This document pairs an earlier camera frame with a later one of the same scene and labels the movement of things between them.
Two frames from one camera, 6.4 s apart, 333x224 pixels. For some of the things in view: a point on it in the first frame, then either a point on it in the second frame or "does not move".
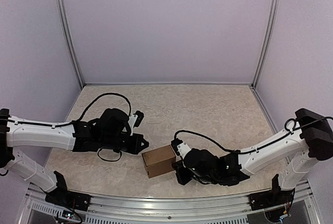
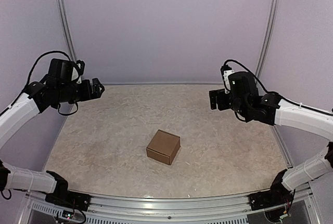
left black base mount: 61,195 does not move
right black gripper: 182,179 → 221,104
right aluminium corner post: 272,28 does not move
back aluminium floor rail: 167,84 does not move
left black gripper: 135,148 → 87,94
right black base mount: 275,197 does not move
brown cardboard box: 159,161 → 164,146
